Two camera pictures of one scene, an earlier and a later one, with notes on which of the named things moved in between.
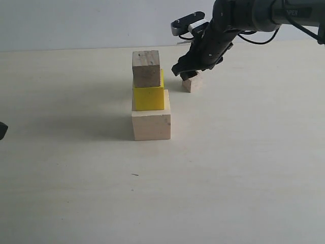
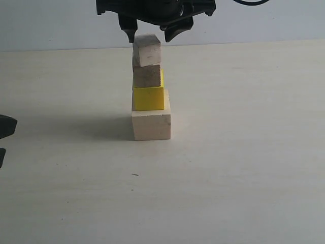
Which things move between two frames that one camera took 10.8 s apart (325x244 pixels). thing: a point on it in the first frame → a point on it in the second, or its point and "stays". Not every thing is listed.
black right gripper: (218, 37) → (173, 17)
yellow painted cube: (149, 98) stays
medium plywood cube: (146, 71) stays
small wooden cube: (194, 84) → (146, 50)
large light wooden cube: (153, 124) stays
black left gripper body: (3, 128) → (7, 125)
